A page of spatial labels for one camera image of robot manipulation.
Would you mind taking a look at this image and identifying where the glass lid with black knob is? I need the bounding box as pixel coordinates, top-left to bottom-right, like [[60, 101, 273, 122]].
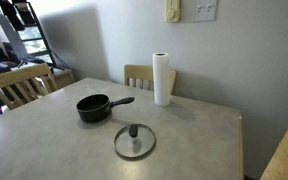
[[113, 123, 157, 160]]

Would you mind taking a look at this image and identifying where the black saucepan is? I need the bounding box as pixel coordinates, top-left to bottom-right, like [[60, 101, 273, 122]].
[[76, 93, 136, 123]]

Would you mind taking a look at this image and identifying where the white paper towel roll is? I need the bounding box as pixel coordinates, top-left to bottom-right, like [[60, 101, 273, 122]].
[[152, 52, 171, 107]]

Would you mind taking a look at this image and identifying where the wooden chair with narrow slats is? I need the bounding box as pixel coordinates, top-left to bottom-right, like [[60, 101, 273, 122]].
[[123, 64, 177, 96]]

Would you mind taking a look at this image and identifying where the small wooden cabinet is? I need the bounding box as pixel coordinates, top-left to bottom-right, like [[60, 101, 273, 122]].
[[49, 67, 76, 90]]

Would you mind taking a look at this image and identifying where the wooden chair with wide back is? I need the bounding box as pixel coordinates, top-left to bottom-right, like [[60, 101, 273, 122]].
[[0, 63, 58, 111]]

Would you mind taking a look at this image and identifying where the grey leaning board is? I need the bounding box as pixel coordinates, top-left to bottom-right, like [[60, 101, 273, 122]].
[[0, 12, 29, 60]]

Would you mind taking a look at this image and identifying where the wooden countertop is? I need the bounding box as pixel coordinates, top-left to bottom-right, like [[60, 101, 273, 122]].
[[259, 103, 288, 180]]

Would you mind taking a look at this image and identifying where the cream wall thermostat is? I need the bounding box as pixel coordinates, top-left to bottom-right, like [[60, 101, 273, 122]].
[[165, 0, 182, 24]]

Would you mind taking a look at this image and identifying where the white light switch plate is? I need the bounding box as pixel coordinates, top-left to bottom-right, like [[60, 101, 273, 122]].
[[192, 0, 218, 23]]

